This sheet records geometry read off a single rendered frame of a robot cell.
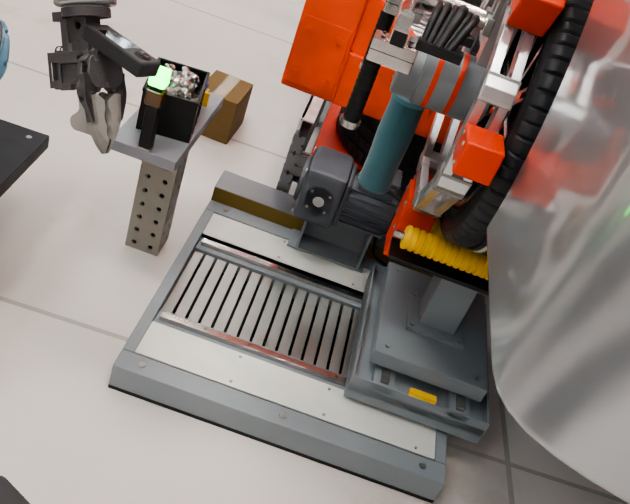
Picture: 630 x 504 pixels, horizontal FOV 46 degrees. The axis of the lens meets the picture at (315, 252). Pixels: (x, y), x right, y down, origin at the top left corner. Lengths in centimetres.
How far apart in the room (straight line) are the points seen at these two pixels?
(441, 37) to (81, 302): 116
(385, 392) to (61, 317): 84
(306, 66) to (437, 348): 87
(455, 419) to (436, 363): 14
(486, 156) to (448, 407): 75
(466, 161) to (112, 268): 116
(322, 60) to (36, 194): 96
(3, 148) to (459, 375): 128
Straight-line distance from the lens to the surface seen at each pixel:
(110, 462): 174
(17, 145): 208
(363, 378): 186
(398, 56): 149
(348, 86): 219
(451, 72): 164
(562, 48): 144
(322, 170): 210
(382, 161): 188
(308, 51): 217
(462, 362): 196
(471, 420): 192
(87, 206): 241
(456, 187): 151
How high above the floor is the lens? 140
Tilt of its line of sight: 34 degrees down
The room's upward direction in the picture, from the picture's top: 21 degrees clockwise
